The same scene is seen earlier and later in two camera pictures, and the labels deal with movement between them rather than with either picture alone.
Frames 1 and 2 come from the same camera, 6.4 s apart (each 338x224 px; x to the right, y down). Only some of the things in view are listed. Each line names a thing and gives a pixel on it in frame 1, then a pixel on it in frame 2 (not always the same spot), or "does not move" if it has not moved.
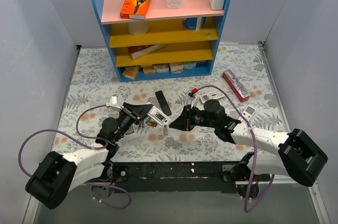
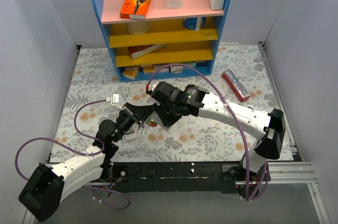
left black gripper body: x=131 y=113 does not move
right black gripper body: x=188 y=119 to x=167 y=113
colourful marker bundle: x=151 y=122 does not move
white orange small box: x=161 y=67 does not move
